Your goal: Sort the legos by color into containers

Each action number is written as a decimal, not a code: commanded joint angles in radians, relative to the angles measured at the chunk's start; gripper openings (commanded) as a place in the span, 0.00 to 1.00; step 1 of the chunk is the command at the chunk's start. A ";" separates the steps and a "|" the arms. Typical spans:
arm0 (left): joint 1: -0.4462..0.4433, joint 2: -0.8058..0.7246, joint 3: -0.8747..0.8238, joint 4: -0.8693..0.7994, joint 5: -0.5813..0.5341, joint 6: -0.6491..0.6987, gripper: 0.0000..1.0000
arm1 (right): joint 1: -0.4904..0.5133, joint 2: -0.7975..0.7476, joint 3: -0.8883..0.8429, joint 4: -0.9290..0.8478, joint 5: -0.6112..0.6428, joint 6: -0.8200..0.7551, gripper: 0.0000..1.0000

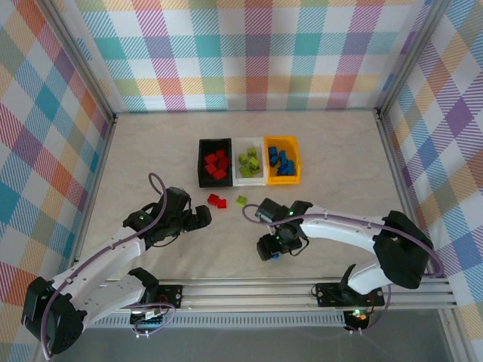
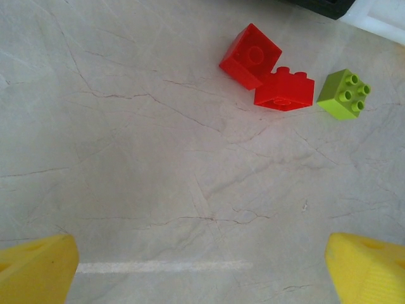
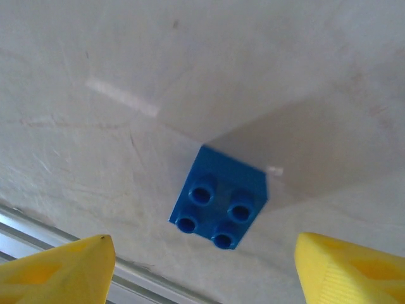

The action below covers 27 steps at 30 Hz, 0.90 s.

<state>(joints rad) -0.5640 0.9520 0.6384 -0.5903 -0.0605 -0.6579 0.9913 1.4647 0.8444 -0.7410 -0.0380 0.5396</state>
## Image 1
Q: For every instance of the aluminium frame post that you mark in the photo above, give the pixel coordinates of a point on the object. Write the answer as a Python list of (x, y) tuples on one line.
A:
[(409, 56), (85, 60)]

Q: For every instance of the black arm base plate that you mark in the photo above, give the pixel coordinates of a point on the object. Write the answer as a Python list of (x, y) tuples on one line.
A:
[(170, 296), (328, 294)]

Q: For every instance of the aluminium frame side rail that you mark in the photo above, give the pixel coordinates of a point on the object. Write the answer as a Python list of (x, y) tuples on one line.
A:
[(99, 169), (403, 188)]

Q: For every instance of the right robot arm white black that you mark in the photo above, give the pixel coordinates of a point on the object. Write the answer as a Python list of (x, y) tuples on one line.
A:
[(339, 230)]

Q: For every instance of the yellow plastic bin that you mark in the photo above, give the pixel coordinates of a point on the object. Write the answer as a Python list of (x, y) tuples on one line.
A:
[(283, 180)]

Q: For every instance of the black plastic bin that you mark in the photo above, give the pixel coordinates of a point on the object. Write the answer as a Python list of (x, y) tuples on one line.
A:
[(215, 183)]

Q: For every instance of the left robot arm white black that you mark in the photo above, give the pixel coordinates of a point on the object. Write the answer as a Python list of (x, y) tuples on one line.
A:
[(105, 252)]

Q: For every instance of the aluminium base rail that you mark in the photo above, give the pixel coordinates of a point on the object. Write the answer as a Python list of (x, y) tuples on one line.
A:
[(245, 294)]

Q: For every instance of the white plastic bin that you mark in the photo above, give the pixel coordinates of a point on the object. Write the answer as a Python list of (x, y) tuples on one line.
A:
[(249, 181)]

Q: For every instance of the long green lego brick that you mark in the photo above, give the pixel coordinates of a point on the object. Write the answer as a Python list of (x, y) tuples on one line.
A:
[(245, 172)]

